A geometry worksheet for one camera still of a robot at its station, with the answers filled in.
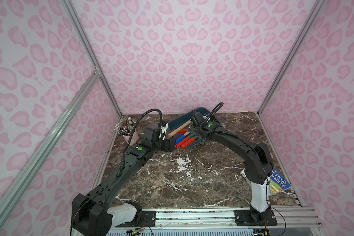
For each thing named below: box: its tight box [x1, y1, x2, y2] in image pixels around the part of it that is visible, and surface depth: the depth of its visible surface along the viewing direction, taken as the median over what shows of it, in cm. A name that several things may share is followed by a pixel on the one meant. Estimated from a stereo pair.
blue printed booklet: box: [268, 168, 292, 195], surface depth 83 cm
